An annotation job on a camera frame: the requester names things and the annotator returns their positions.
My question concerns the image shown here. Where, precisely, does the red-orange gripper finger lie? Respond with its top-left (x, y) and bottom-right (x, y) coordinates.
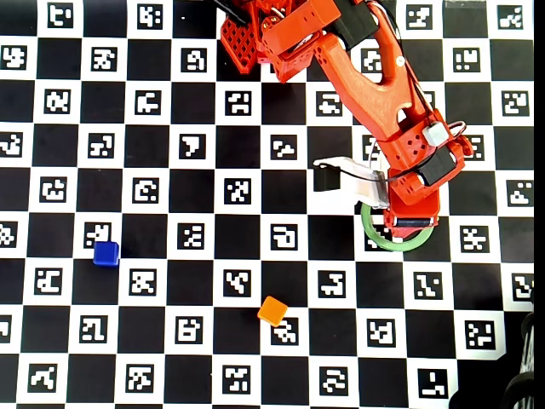
top-left (382, 211), bottom-right (439, 240)

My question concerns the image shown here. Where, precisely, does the red-orange gripper body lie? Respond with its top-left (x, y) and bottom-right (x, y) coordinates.
top-left (386, 174), bottom-right (440, 227)

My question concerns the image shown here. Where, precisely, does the blue cube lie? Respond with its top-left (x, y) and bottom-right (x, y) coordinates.
top-left (92, 240), bottom-right (121, 268)

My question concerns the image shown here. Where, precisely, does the orange cube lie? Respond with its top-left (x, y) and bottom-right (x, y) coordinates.
top-left (256, 295), bottom-right (289, 328)

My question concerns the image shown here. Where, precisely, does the small grey block on wrist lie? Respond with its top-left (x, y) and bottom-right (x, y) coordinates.
top-left (422, 122), bottom-right (450, 147)

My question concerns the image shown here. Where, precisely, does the black flexible gooseneck stand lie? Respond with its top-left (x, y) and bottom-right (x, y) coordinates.
top-left (502, 287), bottom-right (536, 409)

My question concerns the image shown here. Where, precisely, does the black white marker checkerboard mat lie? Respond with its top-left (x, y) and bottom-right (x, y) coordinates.
top-left (0, 0), bottom-right (536, 409)

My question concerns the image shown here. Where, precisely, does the green ring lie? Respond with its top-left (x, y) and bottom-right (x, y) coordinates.
top-left (359, 203), bottom-right (436, 253)

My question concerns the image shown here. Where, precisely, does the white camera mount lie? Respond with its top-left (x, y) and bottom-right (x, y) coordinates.
top-left (313, 156), bottom-right (391, 210)

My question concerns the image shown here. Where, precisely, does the black camera cable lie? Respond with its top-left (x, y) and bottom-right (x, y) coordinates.
top-left (338, 169), bottom-right (427, 183)

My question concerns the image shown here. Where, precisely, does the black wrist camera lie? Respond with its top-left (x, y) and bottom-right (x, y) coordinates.
top-left (313, 164), bottom-right (341, 193)

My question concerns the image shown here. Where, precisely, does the black arm motor cable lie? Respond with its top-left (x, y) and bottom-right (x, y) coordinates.
top-left (365, 2), bottom-right (435, 116)

